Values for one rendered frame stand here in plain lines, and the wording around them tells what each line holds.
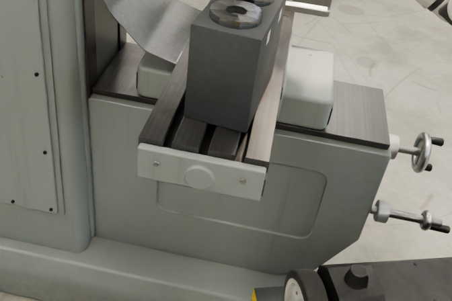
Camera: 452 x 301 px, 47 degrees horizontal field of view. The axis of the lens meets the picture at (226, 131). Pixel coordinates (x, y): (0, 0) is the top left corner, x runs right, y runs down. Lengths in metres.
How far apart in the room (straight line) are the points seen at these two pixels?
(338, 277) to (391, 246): 1.01
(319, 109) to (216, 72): 0.46
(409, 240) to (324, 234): 0.76
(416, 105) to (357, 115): 1.71
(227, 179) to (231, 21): 0.26
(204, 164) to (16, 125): 0.71
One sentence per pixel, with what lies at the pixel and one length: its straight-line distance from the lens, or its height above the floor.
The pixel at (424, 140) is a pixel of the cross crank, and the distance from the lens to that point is 1.52.
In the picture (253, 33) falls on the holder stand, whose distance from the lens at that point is 0.86.
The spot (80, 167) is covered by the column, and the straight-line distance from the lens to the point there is 1.52.
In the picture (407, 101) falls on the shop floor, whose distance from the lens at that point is 3.14.
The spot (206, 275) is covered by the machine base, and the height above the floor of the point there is 0.20.
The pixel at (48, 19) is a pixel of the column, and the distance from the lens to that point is 1.28.
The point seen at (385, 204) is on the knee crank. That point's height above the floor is 0.57.
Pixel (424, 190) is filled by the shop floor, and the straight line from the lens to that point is 2.53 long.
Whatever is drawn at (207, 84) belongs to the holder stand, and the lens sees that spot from 0.90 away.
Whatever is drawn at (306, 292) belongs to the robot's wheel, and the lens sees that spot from 1.18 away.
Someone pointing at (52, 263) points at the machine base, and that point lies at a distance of 1.73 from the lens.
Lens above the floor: 1.52
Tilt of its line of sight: 37 degrees down
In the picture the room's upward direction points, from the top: 8 degrees clockwise
